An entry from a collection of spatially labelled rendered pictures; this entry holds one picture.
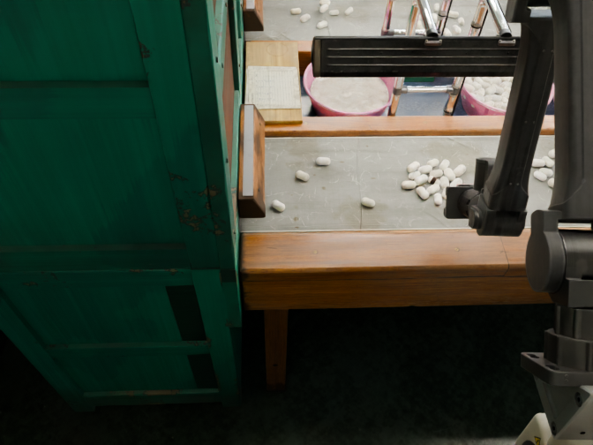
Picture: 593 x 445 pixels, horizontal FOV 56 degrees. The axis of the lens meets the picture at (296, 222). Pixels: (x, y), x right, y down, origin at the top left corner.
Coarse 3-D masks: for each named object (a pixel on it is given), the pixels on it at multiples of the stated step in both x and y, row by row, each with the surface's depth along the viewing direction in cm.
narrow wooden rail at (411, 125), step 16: (272, 128) 145; (288, 128) 145; (304, 128) 145; (320, 128) 145; (336, 128) 146; (352, 128) 146; (368, 128) 146; (384, 128) 146; (400, 128) 146; (416, 128) 146; (432, 128) 147; (448, 128) 147; (464, 128) 147; (480, 128) 147; (496, 128) 147; (544, 128) 148
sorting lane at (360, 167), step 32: (288, 160) 142; (352, 160) 142; (384, 160) 143; (416, 160) 143; (448, 160) 144; (288, 192) 136; (320, 192) 136; (352, 192) 136; (384, 192) 136; (416, 192) 137; (544, 192) 138; (256, 224) 130; (288, 224) 130; (320, 224) 130; (352, 224) 131; (384, 224) 131; (416, 224) 131; (448, 224) 131; (576, 224) 133
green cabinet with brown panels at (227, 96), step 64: (0, 0) 65; (64, 0) 65; (128, 0) 65; (192, 0) 64; (0, 64) 72; (64, 64) 72; (128, 64) 72; (192, 64) 71; (0, 128) 80; (64, 128) 81; (128, 128) 81; (192, 128) 80; (0, 192) 92; (64, 192) 93; (128, 192) 93; (192, 192) 92; (0, 256) 104; (64, 256) 105; (128, 256) 106; (192, 256) 107
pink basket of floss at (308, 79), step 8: (304, 72) 157; (304, 80) 155; (312, 80) 162; (384, 80) 163; (392, 80) 159; (304, 88) 154; (392, 88) 159; (312, 96) 152; (312, 104) 157; (320, 104) 150; (320, 112) 155; (328, 112) 152; (336, 112) 149; (344, 112) 148; (352, 112) 148; (360, 112) 149; (368, 112) 149; (376, 112) 151
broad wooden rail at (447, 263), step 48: (240, 240) 124; (288, 240) 124; (336, 240) 125; (384, 240) 125; (432, 240) 126; (480, 240) 126; (288, 288) 126; (336, 288) 127; (384, 288) 128; (432, 288) 129; (480, 288) 130; (528, 288) 131
